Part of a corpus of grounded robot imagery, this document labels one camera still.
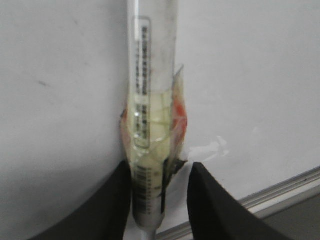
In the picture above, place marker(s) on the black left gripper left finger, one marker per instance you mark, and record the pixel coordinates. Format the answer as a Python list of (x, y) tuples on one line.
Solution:
[(102, 217)]

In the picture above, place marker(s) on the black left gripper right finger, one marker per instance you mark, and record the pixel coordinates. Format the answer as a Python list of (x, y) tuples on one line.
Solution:
[(215, 215)]

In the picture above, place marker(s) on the black whiteboard marker with tape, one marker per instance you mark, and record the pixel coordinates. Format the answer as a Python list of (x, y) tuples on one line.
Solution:
[(152, 129)]

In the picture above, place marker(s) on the white whiteboard with aluminium frame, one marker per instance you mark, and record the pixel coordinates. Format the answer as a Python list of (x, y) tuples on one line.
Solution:
[(251, 88)]

